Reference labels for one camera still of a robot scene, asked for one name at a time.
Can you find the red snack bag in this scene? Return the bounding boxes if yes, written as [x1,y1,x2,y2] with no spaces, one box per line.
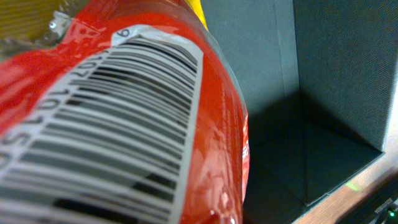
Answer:
[1,1,249,223]

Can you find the dark green open box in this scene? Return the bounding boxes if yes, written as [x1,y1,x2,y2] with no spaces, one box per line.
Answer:
[202,0,397,223]

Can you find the yellow snack bag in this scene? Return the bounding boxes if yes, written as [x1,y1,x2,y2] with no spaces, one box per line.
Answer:
[185,0,208,29]

